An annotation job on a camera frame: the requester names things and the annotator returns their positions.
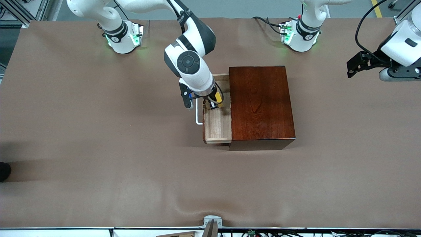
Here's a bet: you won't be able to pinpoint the aluminium profile with bracket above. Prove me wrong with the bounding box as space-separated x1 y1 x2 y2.
393 0 421 25

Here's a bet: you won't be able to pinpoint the brown table cover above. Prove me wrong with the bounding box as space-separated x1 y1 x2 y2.
0 17 421 229

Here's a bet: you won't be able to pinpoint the grey metal bracket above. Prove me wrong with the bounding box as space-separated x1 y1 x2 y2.
198 215 223 237

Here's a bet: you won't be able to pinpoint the dark brown wooden cabinet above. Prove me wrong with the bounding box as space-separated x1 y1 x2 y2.
228 66 296 151

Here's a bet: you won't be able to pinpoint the aluminium frame profiles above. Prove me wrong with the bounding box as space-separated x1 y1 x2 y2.
0 0 53 28

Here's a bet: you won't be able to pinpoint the tan cardboard piece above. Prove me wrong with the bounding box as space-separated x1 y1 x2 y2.
155 231 198 237

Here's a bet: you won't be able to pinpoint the black left base cables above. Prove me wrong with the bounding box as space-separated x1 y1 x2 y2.
252 16 284 35

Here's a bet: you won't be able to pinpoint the yellow floor tape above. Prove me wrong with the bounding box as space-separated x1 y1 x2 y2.
371 0 383 18

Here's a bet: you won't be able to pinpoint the black round object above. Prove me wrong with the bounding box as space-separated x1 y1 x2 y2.
0 162 12 182

